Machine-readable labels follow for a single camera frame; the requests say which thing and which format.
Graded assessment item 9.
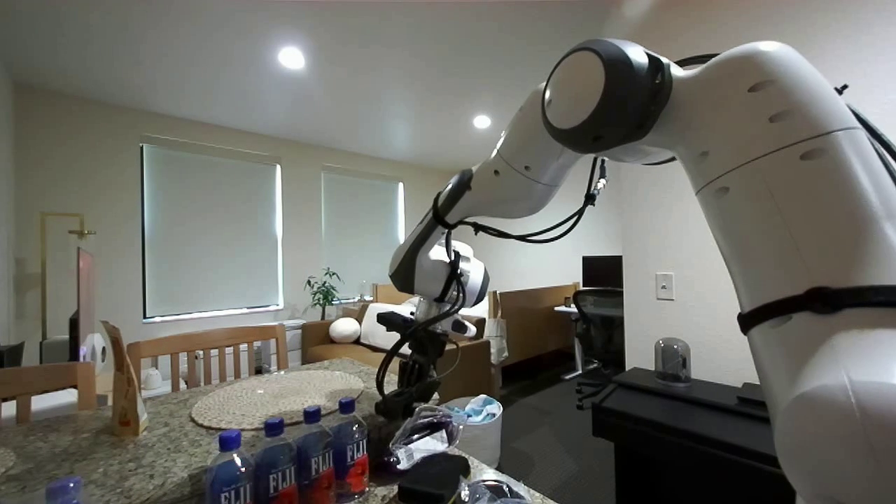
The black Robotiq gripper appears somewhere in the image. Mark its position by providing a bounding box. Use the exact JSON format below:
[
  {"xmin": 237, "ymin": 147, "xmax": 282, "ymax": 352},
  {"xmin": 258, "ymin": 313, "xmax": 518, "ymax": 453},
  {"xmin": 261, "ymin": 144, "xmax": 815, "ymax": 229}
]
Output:
[{"xmin": 377, "ymin": 334, "xmax": 448, "ymax": 421}]

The white pillow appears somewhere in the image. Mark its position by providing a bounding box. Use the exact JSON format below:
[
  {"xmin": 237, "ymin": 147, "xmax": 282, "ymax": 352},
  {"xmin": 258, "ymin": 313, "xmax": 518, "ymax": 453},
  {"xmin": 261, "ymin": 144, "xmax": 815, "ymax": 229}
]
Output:
[{"xmin": 359, "ymin": 301, "xmax": 419, "ymax": 352}]

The Fiji water bottle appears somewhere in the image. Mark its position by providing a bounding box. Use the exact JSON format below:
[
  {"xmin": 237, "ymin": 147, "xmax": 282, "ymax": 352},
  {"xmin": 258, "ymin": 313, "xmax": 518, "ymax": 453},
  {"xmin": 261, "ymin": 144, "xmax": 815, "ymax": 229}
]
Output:
[
  {"xmin": 203, "ymin": 428, "xmax": 255, "ymax": 504},
  {"xmin": 293, "ymin": 404, "xmax": 339, "ymax": 504},
  {"xmin": 331, "ymin": 396, "xmax": 373, "ymax": 499},
  {"xmin": 251, "ymin": 415, "xmax": 303, "ymax": 504}
]

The black pouch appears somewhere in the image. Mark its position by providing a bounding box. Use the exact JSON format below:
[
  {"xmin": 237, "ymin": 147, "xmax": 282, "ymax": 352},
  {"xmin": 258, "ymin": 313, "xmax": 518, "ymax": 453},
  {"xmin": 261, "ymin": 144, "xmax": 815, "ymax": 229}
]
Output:
[{"xmin": 394, "ymin": 453, "xmax": 472, "ymax": 504}]

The white round cushion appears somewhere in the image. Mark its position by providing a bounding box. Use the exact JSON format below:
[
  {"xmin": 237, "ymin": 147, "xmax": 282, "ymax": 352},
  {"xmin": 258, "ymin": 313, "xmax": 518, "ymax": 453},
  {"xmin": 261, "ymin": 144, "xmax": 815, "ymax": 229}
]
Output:
[{"xmin": 326, "ymin": 316, "xmax": 364, "ymax": 345}]

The green potted plant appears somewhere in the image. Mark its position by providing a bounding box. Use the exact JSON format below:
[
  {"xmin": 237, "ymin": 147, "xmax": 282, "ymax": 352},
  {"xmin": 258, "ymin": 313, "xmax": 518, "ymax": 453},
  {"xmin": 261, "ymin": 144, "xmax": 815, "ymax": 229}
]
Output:
[{"xmin": 305, "ymin": 266, "xmax": 347, "ymax": 324}]

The wooden desk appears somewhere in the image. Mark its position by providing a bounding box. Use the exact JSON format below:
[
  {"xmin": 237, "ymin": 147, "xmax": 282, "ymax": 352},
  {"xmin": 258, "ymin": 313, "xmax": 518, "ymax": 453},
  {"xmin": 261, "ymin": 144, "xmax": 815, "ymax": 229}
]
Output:
[{"xmin": 490, "ymin": 282, "xmax": 583, "ymax": 379}]

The narrow white window blind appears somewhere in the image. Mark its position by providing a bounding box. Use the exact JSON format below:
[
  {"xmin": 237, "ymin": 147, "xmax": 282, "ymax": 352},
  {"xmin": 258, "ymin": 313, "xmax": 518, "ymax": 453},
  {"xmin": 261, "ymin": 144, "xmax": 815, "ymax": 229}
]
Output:
[{"xmin": 318, "ymin": 172, "xmax": 408, "ymax": 303}]

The black office chair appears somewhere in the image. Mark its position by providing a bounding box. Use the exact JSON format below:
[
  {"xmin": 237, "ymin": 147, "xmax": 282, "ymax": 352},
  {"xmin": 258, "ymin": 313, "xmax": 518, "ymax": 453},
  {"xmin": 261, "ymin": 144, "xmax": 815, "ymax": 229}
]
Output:
[{"xmin": 569, "ymin": 289, "xmax": 627, "ymax": 379}]

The wooden chair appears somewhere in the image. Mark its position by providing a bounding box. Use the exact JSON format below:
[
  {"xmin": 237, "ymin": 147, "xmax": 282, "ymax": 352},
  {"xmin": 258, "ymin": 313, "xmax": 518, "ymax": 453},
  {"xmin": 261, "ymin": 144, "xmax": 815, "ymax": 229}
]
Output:
[
  {"xmin": 100, "ymin": 319, "xmax": 150, "ymax": 442},
  {"xmin": 0, "ymin": 362, "xmax": 100, "ymax": 428},
  {"xmin": 122, "ymin": 323, "xmax": 291, "ymax": 396}
]

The black monitor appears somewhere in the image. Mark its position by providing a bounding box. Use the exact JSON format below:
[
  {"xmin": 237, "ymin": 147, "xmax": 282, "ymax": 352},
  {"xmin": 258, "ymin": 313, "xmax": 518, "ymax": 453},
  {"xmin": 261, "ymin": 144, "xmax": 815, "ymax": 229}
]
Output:
[{"xmin": 580, "ymin": 249, "xmax": 627, "ymax": 295}]

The large white window blind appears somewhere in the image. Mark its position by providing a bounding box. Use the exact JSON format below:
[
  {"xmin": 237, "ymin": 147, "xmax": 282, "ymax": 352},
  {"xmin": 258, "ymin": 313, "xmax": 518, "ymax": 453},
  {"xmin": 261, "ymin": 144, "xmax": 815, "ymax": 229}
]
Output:
[{"xmin": 140, "ymin": 144, "xmax": 284, "ymax": 324}]

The glass jar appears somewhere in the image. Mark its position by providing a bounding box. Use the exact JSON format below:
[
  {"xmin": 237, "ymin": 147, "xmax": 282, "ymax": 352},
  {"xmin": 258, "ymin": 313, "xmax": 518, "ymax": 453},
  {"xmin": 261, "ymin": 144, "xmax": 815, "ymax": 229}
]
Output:
[{"xmin": 651, "ymin": 336, "xmax": 695, "ymax": 385}]

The black cabinet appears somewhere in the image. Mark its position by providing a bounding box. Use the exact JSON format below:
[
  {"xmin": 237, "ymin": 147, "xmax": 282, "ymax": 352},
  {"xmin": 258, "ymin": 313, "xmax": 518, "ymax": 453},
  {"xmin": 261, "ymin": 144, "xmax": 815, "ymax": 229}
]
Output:
[{"xmin": 590, "ymin": 366, "xmax": 795, "ymax": 504}]

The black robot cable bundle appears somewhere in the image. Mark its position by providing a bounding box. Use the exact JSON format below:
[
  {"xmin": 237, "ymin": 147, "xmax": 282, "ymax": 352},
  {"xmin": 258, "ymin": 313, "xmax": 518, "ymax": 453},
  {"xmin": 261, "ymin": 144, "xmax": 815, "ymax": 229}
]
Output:
[{"xmin": 373, "ymin": 81, "xmax": 896, "ymax": 401}]

